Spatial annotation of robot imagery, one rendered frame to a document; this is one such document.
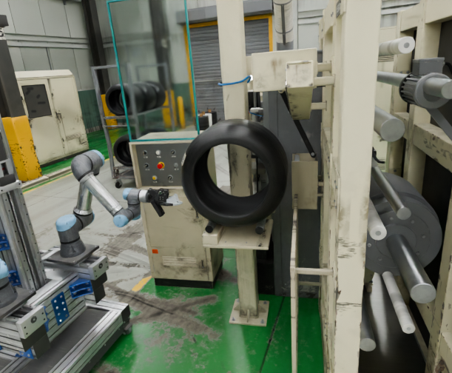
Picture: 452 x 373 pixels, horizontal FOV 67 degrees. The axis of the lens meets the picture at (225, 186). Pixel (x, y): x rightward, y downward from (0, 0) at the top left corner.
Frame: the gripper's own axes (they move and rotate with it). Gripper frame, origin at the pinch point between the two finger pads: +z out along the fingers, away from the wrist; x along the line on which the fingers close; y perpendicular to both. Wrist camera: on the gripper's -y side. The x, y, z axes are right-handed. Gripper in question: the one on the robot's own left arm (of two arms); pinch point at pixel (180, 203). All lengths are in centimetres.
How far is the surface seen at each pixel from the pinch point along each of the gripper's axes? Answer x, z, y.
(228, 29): 25, 19, 96
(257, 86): -37, 45, 71
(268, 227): 12, 52, -14
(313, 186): 18, 75, 14
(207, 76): 941, -233, 26
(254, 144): -12, 42, 42
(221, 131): -10, 25, 47
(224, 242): -8.4, 29.1, -16.5
